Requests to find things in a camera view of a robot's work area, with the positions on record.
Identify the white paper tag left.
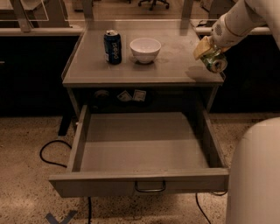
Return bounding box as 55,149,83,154
117,90,132,102

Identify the grey cabinet with top surface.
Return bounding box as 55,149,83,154
63,19,224,115

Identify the black office chair base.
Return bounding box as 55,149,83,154
137,0,170,11

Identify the black cable centre floor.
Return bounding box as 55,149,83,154
87,196,93,224

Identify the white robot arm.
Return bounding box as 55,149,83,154
193,0,280,224

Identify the white paper tag right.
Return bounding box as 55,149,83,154
133,89,146,102

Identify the metal drawer handle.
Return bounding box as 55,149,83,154
134,181,166,193

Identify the white paper tag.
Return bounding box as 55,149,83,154
133,89,146,102
117,90,132,102

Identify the black cable left floor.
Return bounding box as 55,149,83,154
38,139,73,169

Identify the crushed green soda can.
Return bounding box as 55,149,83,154
201,49,228,74

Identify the white ceramic bowl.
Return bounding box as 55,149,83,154
129,38,161,64

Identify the blue Pepsi can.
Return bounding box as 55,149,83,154
103,30,122,65

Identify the round grey object in shelf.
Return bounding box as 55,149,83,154
94,89,110,107

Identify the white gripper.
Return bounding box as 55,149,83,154
193,13,247,60

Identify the open grey top drawer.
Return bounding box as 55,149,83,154
49,104,229,198

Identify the black cable floor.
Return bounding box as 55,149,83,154
194,191,228,224
38,139,73,169
87,196,93,224

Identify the black cable right floor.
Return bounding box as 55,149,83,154
194,191,228,224

